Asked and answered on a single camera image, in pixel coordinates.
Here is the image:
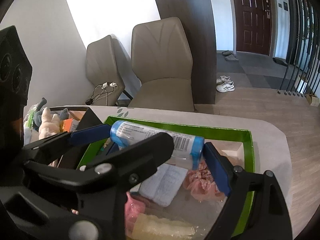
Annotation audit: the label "beige bunny plush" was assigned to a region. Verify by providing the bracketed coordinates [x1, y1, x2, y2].
[39, 107, 61, 140]

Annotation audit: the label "dark brown entrance door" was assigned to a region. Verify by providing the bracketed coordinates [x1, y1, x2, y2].
[234, 0, 272, 55]

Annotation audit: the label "blue white bottle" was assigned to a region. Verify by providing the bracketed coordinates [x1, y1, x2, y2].
[110, 120, 204, 170]

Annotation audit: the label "left human hand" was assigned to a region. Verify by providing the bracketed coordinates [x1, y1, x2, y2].
[72, 209, 79, 215]

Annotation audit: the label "black storage box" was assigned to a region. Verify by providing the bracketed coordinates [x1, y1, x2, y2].
[50, 107, 102, 170]

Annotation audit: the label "small cardboard box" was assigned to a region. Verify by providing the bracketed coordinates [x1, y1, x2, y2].
[306, 94, 319, 107]

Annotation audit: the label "pink mesh bath puff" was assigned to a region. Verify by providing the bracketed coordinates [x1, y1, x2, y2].
[182, 160, 225, 202]

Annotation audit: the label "white sneakers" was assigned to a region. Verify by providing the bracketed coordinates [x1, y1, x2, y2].
[216, 75, 235, 93]

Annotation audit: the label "pink folded cloth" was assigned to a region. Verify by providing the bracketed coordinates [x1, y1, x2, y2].
[124, 192, 150, 234]

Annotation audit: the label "white chargers with cables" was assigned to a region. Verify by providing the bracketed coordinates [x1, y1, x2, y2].
[85, 82, 118, 105]

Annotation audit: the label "green gift box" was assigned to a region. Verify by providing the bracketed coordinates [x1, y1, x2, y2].
[77, 116, 255, 237]

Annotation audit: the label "grey slippers by door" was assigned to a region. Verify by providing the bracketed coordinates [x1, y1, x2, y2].
[221, 50, 239, 62]

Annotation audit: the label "black slat room divider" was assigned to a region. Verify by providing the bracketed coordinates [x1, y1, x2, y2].
[278, 0, 319, 98]

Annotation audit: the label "grey dining chair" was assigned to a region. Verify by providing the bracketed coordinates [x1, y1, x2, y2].
[85, 35, 133, 106]
[129, 17, 194, 112]

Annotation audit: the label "yellow bagged sponge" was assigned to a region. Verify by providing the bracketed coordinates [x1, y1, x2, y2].
[131, 213, 196, 239]

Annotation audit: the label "dark grey cabinet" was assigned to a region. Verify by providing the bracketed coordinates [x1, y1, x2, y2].
[155, 0, 217, 104]

